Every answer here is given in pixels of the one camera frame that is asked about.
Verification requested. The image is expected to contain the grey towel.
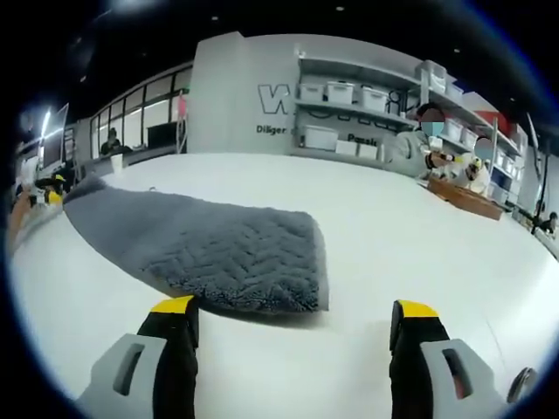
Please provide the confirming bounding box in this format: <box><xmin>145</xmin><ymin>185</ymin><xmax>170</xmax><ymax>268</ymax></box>
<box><xmin>63</xmin><ymin>174</ymin><xmax>331</xmax><ymax>313</ymax></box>

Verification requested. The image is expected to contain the black counter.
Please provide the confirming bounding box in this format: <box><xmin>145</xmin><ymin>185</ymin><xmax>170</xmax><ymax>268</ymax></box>
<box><xmin>76</xmin><ymin>146</ymin><xmax>179</xmax><ymax>175</ymax></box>

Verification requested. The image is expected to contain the round metal part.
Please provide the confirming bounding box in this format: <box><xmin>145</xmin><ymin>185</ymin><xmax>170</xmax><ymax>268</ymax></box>
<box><xmin>506</xmin><ymin>366</ymin><xmax>539</xmax><ymax>405</ymax></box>

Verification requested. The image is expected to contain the black monitor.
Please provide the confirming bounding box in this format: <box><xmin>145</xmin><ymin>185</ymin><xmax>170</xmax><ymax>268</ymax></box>
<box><xmin>146</xmin><ymin>121</ymin><xmax>181</xmax><ymax>150</ymax></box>

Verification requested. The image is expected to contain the wooden tray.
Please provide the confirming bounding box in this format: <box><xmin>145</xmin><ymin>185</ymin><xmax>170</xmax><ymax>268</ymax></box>
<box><xmin>426</xmin><ymin>176</ymin><xmax>505</xmax><ymax>222</ymax></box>

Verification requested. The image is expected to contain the black stand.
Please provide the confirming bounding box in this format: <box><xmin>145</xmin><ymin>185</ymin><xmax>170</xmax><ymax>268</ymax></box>
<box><xmin>526</xmin><ymin>113</ymin><xmax>552</xmax><ymax>220</ymax></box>

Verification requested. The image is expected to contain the large white storage box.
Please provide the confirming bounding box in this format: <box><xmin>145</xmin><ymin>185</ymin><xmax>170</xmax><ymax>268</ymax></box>
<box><xmin>303</xmin><ymin>125</ymin><xmax>341</xmax><ymax>152</ymax></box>

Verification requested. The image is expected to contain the grey metal shelf rack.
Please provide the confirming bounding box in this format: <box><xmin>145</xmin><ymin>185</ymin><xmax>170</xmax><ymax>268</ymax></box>
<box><xmin>290</xmin><ymin>54</ymin><xmax>525</xmax><ymax>185</ymax></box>

